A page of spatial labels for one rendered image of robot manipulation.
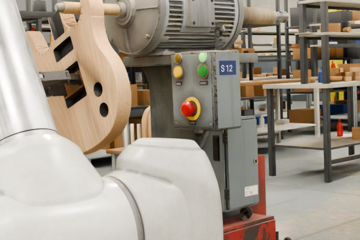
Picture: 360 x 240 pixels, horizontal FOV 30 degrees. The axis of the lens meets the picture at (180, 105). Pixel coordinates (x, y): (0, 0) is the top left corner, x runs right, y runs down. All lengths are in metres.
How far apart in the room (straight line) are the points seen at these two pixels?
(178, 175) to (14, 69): 0.27
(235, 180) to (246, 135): 0.14
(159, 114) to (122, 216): 1.20
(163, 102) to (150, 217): 1.16
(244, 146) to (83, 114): 0.49
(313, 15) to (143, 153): 9.74
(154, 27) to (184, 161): 0.95
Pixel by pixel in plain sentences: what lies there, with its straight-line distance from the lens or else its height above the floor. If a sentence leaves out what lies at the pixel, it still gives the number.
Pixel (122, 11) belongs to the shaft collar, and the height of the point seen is 1.24.
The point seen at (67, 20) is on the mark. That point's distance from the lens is 1.86.
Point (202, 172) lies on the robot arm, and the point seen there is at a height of 0.93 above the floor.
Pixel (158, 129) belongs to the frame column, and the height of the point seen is 0.89.
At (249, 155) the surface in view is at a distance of 2.00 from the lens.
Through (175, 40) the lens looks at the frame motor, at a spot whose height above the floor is 1.16.
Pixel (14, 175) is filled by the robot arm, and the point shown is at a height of 0.95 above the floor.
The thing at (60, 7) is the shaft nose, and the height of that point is 1.25.
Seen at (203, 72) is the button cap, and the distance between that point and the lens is 1.68.
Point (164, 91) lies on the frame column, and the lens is 2.05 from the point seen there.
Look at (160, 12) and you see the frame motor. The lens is 1.85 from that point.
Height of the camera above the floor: 1.08
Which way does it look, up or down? 3 degrees down
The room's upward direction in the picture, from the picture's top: 2 degrees counter-clockwise
